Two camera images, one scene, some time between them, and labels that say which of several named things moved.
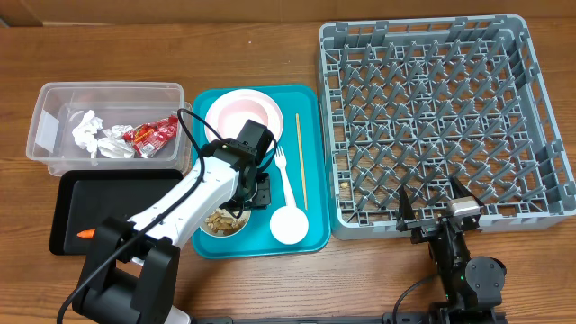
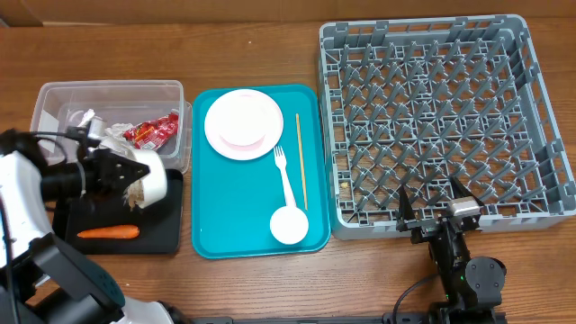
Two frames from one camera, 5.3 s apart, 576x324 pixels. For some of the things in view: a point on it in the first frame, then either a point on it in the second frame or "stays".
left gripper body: (259, 196) → (66, 183)
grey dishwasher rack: (417, 103) stays
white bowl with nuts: (220, 222) → (149, 192)
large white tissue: (113, 145) stays
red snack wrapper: (147, 138) stays
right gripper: (428, 227) stays
